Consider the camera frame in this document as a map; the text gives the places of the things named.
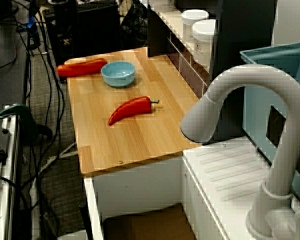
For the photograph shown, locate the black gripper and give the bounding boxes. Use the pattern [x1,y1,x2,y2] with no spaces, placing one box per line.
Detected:
[52,1,79,63]

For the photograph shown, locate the red toy sausage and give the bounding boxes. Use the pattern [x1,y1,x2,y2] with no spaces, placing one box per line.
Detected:
[56,58,109,78]

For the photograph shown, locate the light blue bowl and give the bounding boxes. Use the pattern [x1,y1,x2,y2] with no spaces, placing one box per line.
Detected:
[100,61,136,88]

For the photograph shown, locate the red toy chili pepper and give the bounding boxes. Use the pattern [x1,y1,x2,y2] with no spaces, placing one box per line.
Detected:
[108,96,160,127]

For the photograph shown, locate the black computer tower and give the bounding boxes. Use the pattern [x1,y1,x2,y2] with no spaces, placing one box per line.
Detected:
[44,3,122,83]

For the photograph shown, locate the blue tape wrap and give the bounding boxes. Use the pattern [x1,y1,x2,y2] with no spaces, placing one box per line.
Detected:
[26,16,39,35]

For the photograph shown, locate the green clamp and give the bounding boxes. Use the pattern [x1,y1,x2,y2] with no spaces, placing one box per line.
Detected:
[0,103,40,143]

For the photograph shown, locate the white lidded jar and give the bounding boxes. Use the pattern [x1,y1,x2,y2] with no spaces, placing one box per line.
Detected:
[181,9,210,42]
[192,19,217,66]

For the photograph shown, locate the white toy kitchen unit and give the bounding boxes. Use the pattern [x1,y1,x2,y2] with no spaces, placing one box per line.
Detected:
[83,136,300,240]

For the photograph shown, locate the dark grey upright panel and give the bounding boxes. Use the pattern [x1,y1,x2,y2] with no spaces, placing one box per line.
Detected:
[209,0,278,145]

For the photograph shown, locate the white toy faucet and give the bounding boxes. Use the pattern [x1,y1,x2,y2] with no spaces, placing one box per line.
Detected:
[180,64,300,240]

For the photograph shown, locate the teal plastic bin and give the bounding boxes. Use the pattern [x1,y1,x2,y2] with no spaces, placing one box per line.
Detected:
[239,41,300,201]

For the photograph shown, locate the black cable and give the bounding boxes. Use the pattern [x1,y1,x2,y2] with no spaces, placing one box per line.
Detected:
[36,0,66,143]

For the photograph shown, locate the black wire mesh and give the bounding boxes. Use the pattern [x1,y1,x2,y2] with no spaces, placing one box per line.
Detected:
[121,2,150,48]

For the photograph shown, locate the white cable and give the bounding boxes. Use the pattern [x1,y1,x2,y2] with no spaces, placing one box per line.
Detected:
[41,141,78,173]

